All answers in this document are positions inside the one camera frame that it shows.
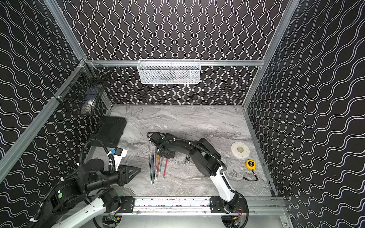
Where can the aluminium corner post right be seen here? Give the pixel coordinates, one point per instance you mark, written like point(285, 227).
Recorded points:
point(275, 41)

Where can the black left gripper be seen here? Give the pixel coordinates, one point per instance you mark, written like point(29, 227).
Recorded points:
point(119, 175)

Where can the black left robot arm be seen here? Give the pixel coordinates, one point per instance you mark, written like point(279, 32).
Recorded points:
point(75, 188)

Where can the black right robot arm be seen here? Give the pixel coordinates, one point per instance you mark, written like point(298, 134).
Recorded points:
point(208, 162)

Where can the white tape roll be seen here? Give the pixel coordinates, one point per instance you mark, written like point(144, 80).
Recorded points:
point(240, 150)

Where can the white wire basket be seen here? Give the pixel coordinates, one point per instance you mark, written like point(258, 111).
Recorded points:
point(169, 74)

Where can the black wire basket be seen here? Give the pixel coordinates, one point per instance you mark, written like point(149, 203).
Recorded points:
point(84, 92)

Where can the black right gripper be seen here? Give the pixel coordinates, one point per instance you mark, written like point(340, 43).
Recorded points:
point(170, 156)

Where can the aluminium corner post left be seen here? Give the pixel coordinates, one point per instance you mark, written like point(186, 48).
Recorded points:
point(66, 29)

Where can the aluminium left side rail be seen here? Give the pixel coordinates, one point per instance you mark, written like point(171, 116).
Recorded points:
point(19, 147)

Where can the black plastic case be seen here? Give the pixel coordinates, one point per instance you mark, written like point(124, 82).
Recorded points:
point(109, 130)

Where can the black pencil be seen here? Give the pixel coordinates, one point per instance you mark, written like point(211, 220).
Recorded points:
point(187, 159)

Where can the aluminium back rail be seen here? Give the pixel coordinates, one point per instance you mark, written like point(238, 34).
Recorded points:
point(178, 62)

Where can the aluminium corner post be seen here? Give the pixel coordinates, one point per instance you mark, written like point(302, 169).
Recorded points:
point(66, 29)
point(275, 41)

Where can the yellow tape measure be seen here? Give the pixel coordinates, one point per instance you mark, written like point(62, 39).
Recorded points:
point(251, 165)

